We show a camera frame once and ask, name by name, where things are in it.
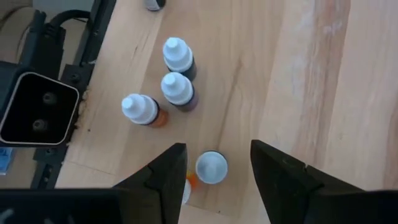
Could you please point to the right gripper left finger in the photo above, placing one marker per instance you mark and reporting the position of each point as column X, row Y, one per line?
column 161, row 186

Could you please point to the black aluminium frame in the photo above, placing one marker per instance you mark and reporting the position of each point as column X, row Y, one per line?
column 96, row 18

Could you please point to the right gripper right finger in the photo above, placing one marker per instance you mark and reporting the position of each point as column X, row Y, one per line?
column 289, row 186

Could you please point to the small blue box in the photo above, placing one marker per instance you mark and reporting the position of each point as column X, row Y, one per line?
column 4, row 160

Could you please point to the small dark green coloring bottle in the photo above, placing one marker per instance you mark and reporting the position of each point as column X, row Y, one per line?
column 211, row 168
column 177, row 56

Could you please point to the black table-level camera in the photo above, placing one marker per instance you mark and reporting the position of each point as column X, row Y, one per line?
column 37, row 109

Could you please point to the small dark red coloring bottle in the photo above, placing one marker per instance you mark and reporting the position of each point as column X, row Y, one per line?
column 140, row 109

